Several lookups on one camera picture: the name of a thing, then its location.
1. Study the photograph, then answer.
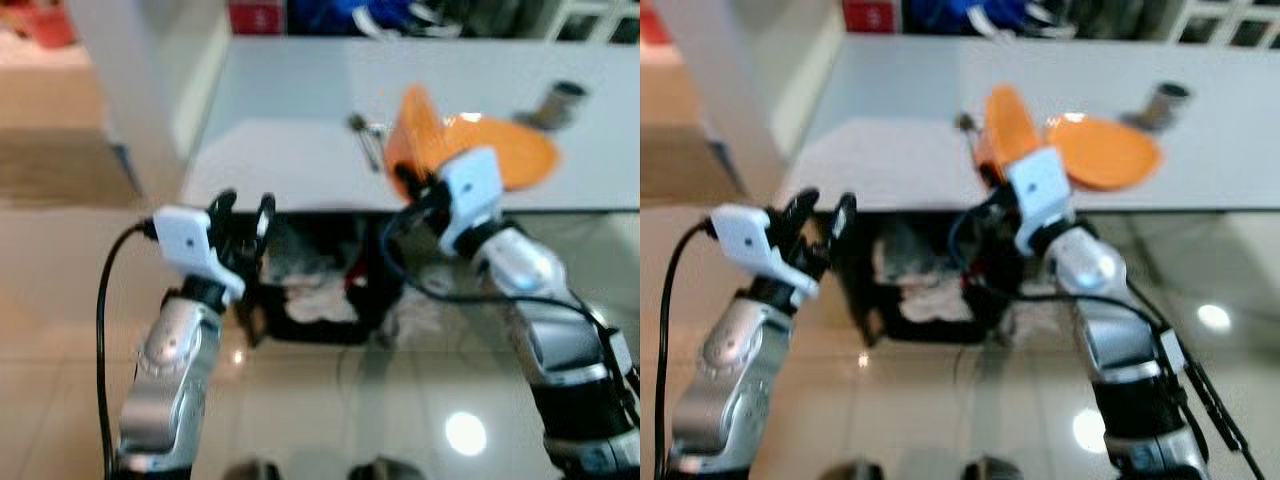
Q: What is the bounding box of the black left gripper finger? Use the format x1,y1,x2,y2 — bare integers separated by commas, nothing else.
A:
765,187,819,241
205,189,241,241
826,191,859,251
250,192,278,247

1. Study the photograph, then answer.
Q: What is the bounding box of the orange plastic plate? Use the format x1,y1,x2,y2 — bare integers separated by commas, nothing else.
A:
444,113,561,193
1044,113,1165,193
974,84,1043,185
384,84,453,197

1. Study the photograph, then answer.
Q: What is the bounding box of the metal spoon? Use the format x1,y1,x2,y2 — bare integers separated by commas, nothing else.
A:
346,112,389,173

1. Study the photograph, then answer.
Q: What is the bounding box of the black storage crate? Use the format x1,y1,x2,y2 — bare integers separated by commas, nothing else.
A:
243,212,405,348
838,212,1013,348

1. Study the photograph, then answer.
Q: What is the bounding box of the metal cup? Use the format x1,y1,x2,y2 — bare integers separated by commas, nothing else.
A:
1138,81,1193,134
538,80,591,133

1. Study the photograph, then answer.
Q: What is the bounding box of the blue fabric item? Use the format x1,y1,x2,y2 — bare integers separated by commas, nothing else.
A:
287,0,413,37
902,0,1033,37

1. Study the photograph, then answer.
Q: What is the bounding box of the red box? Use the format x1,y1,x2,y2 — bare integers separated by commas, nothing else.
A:
842,0,899,35
227,0,287,37

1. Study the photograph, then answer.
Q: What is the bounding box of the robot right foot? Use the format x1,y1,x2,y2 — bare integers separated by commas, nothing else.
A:
346,456,429,480
960,457,1029,480

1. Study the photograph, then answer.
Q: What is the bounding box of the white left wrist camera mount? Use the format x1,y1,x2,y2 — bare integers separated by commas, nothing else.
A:
153,205,247,304
711,204,822,299

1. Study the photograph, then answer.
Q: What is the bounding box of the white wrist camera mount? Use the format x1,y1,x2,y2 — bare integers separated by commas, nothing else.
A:
1006,147,1077,255
436,147,503,255
153,205,247,304
711,204,822,299

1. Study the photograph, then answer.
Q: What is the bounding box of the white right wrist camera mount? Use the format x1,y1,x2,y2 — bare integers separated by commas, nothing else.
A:
436,147,503,255
1006,147,1077,255

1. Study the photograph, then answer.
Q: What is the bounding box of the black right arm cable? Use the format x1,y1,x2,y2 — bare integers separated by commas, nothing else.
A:
946,205,1267,480
378,203,613,331

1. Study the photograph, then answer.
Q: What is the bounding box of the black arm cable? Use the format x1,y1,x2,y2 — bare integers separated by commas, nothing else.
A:
95,222,159,479
378,203,613,331
946,205,1267,480
654,220,717,479

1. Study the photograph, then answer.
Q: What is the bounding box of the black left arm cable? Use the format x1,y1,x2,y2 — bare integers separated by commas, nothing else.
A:
95,222,159,479
654,220,717,479

